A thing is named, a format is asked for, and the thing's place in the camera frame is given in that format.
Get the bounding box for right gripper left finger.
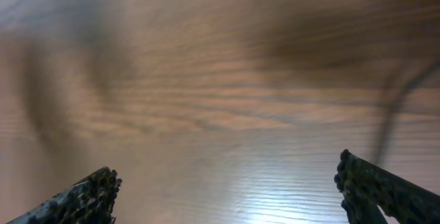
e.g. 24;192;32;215
7;166;122;224

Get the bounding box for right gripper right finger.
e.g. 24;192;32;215
334;149;439;224

